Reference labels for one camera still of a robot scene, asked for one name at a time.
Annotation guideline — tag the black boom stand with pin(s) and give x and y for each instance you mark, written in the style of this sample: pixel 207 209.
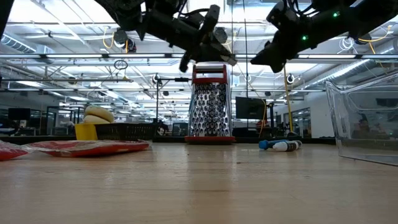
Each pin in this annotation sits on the black boom stand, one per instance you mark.
pixel 157 102

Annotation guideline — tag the red metal box grater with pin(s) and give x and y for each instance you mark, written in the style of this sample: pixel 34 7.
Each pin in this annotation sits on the red metal box grater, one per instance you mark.
pixel 210 109

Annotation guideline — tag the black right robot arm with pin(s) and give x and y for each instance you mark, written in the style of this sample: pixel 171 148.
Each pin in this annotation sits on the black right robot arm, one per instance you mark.
pixel 357 18

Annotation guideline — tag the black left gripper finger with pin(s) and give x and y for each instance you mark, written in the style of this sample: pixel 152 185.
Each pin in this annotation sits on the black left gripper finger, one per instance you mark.
pixel 185 62
pixel 227 57

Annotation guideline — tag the clear plastic container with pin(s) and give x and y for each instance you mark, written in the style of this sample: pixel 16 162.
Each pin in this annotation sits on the clear plastic container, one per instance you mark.
pixel 357 102

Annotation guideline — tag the person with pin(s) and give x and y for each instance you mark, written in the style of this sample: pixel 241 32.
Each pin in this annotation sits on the person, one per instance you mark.
pixel 365 127

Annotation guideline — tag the black mesh basket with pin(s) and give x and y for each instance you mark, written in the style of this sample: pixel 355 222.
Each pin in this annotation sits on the black mesh basket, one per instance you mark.
pixel 127 132

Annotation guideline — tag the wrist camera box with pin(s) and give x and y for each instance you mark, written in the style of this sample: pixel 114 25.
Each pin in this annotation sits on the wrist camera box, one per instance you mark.
pixel 210 18
pixel 280 15

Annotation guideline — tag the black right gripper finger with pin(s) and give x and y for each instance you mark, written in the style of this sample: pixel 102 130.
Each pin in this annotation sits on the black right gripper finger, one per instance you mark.
pixel 278 65
pixel 264 55

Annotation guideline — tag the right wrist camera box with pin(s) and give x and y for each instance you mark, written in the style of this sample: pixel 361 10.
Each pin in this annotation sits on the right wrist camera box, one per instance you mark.
pixel 280 15

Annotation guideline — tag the black monitor on stand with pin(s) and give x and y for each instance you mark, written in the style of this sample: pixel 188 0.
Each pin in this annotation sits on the black monitor on stand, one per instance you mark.
pixel 248 109

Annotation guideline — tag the cream tape roll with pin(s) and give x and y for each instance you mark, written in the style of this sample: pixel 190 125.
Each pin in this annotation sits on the cream tape roll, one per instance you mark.
pixel 99 112

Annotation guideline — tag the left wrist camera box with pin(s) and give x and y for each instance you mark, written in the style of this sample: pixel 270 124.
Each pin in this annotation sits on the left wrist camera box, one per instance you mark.
pixel 210 18

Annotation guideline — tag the white dropper bottle dark label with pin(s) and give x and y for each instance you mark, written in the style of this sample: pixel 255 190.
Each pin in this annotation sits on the white dropper bottle dark label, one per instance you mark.
pixel 281 146

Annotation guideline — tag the red snack packet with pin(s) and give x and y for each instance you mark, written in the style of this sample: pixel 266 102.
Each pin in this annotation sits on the red snack packet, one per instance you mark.
pixel 90 148
pixel 11 152

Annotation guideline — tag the yellow plastic bin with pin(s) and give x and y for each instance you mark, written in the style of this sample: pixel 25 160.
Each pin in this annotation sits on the yellow plastic bin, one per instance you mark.
pixel 85 132

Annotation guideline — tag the small black monitor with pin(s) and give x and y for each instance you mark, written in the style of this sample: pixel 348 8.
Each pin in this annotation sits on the small black monitor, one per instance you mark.
pixel 18 114

